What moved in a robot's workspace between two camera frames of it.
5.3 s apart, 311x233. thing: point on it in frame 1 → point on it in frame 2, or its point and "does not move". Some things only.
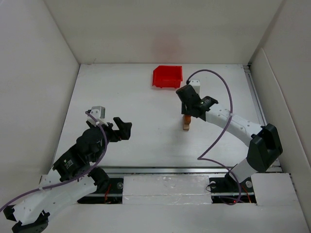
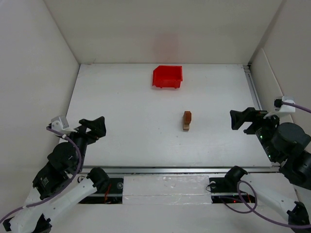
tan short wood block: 186,127 does not move
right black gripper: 185,109 → 254,121
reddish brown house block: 187,119 does not move
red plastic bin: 167,76 does not move
